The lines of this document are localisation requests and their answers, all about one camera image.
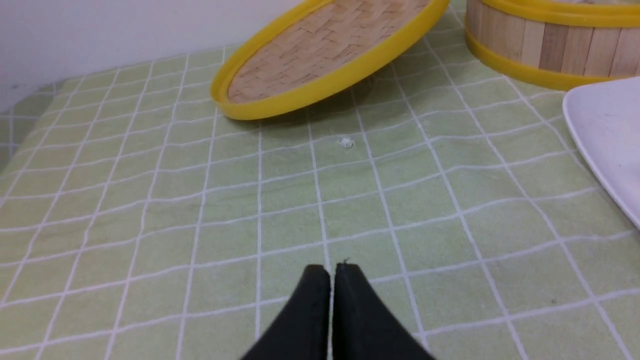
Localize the green checkered tablecloth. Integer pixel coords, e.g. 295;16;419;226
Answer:
0;0;639;360

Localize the yellow-rimmed bamboo steamer lid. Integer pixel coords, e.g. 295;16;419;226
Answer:
210;0;450;121

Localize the small white crumb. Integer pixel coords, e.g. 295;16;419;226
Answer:
337;137;355;150

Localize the yellow-rimmed bamboo steamer basket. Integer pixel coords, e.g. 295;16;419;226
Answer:
464;0;640;91

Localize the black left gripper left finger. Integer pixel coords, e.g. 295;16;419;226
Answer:
242;264;331;360

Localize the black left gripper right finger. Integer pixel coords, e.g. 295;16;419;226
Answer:
332;263;434;360

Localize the white square plate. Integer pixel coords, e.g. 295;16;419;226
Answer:
562;76;640;228

